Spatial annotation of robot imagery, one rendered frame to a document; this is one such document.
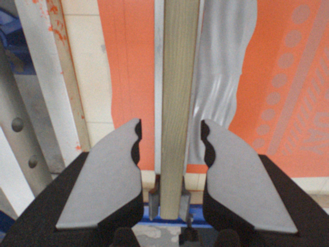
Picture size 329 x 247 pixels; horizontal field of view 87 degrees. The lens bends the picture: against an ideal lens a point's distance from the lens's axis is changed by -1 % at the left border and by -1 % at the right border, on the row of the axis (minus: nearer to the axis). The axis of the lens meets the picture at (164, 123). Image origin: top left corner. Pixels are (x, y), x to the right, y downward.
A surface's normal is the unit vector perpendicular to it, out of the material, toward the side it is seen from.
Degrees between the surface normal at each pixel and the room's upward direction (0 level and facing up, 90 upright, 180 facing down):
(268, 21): 0
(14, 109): 90
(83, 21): 0
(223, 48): 34
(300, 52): 0
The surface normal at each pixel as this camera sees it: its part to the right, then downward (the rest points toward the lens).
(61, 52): 1.00, 0.04
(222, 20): -0.56, 0.44
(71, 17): -0.03, 0.47
